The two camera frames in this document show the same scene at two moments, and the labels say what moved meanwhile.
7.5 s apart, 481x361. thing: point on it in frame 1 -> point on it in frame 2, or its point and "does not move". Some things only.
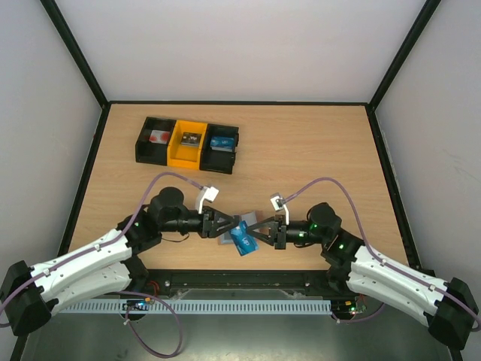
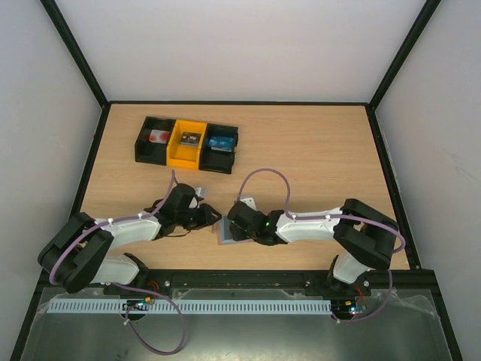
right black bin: [216, 160] does not move
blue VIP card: [245, 243] -> [220, 143]
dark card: [191, 138] does not move
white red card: [159, 137] does not move
